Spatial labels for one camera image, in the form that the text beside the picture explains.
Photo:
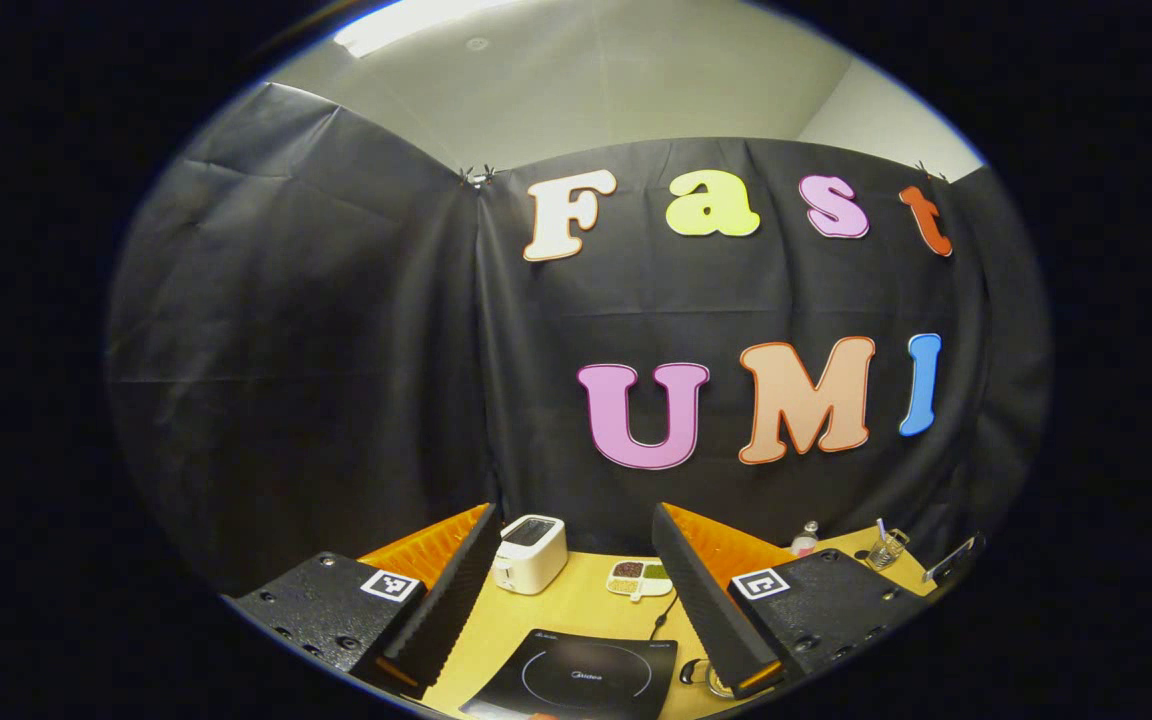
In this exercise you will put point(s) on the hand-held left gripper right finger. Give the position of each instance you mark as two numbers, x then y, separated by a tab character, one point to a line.
701	600

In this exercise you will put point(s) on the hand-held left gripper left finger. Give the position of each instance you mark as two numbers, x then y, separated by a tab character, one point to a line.
456	600

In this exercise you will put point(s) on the black induction cooktop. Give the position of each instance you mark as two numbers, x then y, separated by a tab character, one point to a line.
586	680

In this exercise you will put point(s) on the white divided bean dish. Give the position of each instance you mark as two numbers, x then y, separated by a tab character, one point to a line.
636	578

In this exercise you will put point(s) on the white toaster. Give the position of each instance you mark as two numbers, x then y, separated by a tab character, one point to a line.
531	560

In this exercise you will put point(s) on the small clear bottle pink label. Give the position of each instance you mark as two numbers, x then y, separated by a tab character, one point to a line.
804	543

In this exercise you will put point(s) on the black binder clip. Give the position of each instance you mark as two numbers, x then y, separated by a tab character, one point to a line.
928	172
477	177

